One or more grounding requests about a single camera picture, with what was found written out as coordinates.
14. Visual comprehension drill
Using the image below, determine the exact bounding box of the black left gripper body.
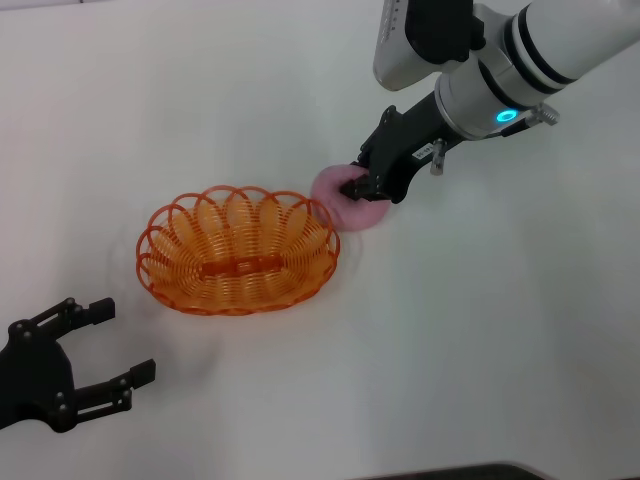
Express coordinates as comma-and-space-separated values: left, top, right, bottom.
0, 327, 76, 434

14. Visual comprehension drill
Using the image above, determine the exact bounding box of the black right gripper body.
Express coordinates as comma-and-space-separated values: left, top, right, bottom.
359, 92, 464, 204

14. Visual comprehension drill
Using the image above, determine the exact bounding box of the pink peach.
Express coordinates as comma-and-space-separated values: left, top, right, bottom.
310, 164, 390, 232

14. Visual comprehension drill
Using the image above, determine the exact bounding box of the orange plastic woven basket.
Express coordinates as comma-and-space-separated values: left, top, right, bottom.
135, 185, 341, 316

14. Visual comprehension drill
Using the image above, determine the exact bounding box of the dark curved robot edge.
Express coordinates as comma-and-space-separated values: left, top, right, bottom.
349, 462, 546, 480

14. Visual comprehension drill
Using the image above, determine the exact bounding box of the silver elbow cable plug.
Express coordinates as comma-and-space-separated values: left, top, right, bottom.
430, 138, 447, 176

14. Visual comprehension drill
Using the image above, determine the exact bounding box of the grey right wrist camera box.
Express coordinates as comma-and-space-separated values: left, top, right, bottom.
372, 0, 486, 92

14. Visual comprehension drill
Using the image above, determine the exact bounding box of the silver straight cable plug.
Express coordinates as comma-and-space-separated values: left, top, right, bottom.
499, 103, 560, 139

